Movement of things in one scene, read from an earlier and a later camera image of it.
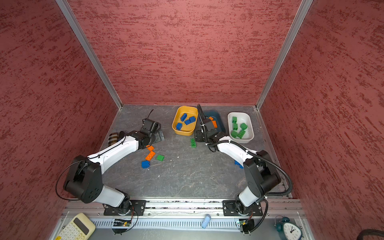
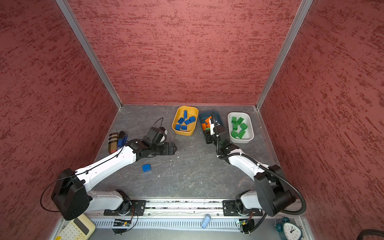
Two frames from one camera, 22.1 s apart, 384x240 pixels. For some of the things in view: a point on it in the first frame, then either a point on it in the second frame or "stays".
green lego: x=243 y=126 stays
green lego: x=193 y=143 to x=239 y=121
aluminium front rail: x=182 y=208 stays
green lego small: x=233 y=134 stays
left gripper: x=158 y=138 to x=171 y=152
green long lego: x=241 y=133 stays
